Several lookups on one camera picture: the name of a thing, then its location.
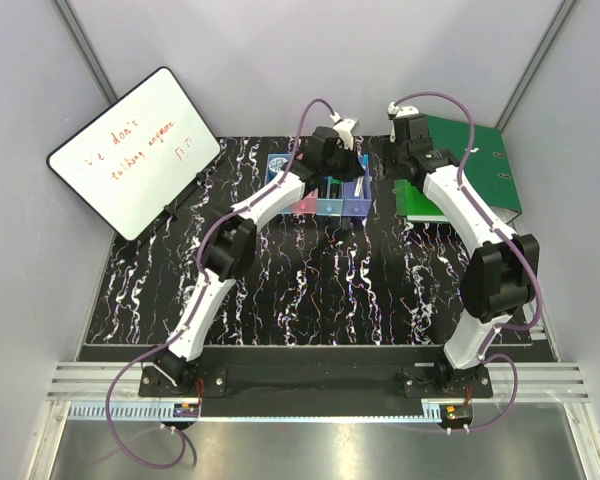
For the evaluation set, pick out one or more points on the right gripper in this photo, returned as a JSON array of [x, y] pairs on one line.
[[389, 170]]

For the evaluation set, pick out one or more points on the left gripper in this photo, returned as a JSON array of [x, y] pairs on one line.
[[352, 169]]

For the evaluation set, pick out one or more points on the green black highlighter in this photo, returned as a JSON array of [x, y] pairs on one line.
[[334, 189]]

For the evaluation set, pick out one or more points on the purple storage bin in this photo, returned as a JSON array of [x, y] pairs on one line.
[[354, 207]]

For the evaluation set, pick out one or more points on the light blue storage bin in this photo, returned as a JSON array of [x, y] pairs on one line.
[[325, 205]]

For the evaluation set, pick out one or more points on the light blue end bin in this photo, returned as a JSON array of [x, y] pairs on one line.
[[273, 180]]

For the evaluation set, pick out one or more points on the green lever arch binder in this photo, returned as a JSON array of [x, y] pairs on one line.
[[488, 171]]

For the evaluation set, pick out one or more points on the white marker blue cap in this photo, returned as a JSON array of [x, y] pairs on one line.
[[359, 188]]

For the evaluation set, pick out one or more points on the pink storage bin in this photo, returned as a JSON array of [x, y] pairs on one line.
[[307, 205]]

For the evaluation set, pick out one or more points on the blue round tape dispenser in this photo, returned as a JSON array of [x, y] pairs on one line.
[[276, 163]]

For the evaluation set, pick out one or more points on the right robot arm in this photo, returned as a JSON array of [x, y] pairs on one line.
[[501, 274]]

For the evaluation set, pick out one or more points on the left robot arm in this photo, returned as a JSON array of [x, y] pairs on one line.
[[227, 250]]

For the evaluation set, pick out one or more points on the black marble pattern mat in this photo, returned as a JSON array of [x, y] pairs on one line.
[[316, 280]]

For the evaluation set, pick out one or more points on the white dry-erase board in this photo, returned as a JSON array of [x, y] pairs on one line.
[[136, 158]]

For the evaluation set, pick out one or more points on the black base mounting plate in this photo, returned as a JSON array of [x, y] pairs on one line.
[[312, 383]]

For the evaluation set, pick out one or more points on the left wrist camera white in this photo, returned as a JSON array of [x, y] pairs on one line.
[[344, 127]]

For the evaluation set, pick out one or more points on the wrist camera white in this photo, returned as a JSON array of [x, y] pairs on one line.
[[405, 121], [344, 127]]

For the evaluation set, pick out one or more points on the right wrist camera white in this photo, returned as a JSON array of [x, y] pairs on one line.
[[405, 121]]

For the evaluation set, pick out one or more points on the aluminium rail frame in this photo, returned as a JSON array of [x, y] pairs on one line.
[[539, 423]]

